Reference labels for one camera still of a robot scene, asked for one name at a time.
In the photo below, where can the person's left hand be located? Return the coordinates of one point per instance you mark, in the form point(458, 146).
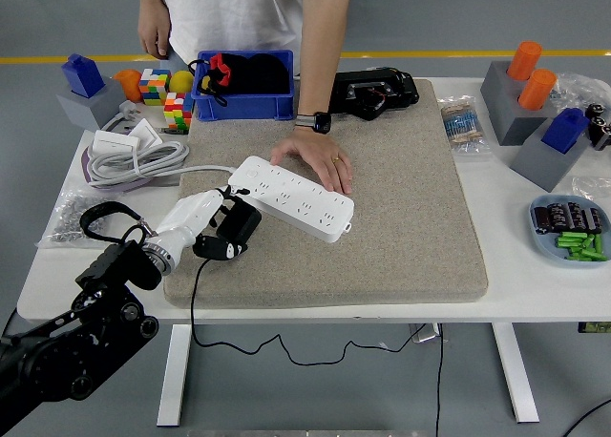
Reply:
point(320, 158)

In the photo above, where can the person's right hand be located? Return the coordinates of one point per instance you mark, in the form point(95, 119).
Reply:
point(155, 38)

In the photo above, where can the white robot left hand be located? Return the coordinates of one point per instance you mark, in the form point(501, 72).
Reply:
point(191, 213)

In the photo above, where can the white power strip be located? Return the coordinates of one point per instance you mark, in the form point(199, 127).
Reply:
point(305, 208)

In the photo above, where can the black plug adapter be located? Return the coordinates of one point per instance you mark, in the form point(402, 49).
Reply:
point(243, 222)

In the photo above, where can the person's right forearm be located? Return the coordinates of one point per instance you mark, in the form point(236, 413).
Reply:
point(153, 0)

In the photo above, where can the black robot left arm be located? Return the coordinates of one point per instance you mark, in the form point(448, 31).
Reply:
point(114, 270)

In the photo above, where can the white three-pin plug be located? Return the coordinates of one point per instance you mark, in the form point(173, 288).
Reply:
point(129, 110)

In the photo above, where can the black wrist watch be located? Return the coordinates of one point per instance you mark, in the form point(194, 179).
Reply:
point(320, 122)

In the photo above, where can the multicolour puzzle cube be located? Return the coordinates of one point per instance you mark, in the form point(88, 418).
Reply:
point(155, 86)
point(177, 112)

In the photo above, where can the yellow ball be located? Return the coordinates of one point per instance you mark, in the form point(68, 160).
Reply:
point(181, 80)

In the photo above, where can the blue house-shaped block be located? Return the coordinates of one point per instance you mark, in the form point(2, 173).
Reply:
point(565, 129)
point(83, 76)

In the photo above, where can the person's torso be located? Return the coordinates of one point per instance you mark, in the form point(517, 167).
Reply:
point(238, 12)

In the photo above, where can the black device housing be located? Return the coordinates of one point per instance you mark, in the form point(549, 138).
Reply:
point(382, 93)

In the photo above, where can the blue plastic bin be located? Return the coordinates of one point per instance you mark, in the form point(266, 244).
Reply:
point(243, 108)

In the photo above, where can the grey one-hole block holder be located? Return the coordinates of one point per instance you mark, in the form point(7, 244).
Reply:
point(90, 110)
point(539, 165)

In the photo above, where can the black pouch with red trim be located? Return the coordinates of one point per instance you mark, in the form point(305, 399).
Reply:
point(258, 76)

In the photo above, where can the grey-brown mat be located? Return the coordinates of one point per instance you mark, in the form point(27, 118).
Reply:
point(358, 265)

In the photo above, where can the clear bag of metal nuts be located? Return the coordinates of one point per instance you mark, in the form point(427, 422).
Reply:
point(67, 217)

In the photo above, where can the clear bag of resistors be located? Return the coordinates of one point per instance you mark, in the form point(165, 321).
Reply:
point(463, 127)

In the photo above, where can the white table leg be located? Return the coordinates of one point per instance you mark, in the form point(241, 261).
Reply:
point(174, 375)
point(515, 375)

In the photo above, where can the grey two-hole block holder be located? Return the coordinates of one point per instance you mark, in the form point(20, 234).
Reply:
point(518, 127)

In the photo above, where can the grey under-table box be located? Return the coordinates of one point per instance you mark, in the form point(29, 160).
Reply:
point(425, 334)

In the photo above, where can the orange cylinder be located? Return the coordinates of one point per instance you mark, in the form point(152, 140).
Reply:
point(537, 91)
point(524, 60)

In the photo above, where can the light blue tray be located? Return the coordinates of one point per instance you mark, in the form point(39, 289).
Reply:
point(544, 246)

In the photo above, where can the green battery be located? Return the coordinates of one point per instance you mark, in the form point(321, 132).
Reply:
point(573, 235)
point(570, 242)
point(599, 243)
point(589, 242)
point(577, 258)
point(596, 255)
point(579, 251)

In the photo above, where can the large clear plastic bag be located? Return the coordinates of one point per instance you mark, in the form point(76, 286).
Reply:
point(582, 89)

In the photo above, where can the small clear plastic bag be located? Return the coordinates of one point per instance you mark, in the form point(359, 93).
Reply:
point(592, 186)

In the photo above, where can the large black capacitor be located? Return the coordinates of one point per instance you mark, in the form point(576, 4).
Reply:
point(602, 132)
point(596, 111)

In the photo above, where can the dark under-table box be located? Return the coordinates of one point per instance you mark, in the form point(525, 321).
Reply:
point(594, 327)

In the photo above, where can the white wall switch plate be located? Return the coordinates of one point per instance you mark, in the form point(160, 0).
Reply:
point(114, 143)
point(145, 134)

